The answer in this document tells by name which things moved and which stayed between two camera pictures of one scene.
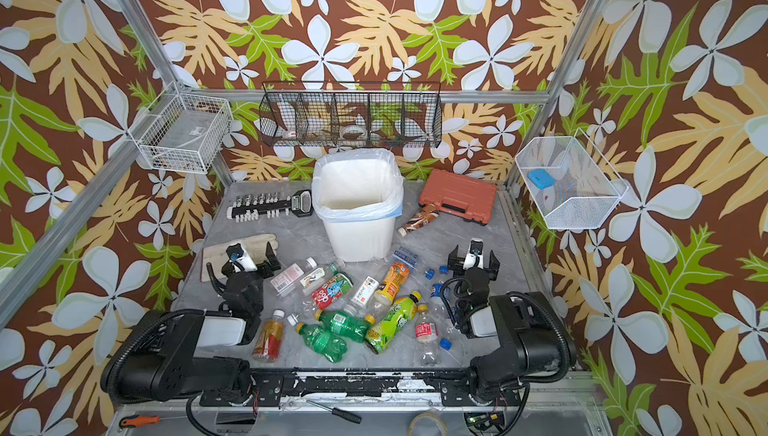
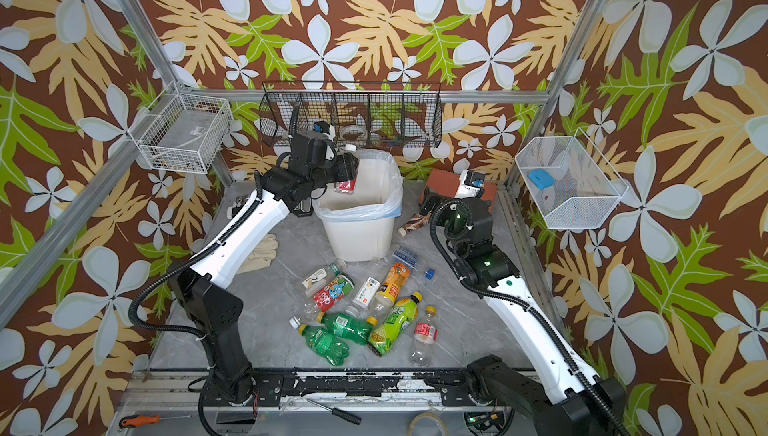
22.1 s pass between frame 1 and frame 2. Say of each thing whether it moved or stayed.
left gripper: moved
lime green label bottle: stayed
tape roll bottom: stayed
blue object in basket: stayed
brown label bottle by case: stayed
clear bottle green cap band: stayed
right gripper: moved
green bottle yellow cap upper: stayed
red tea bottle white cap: moved
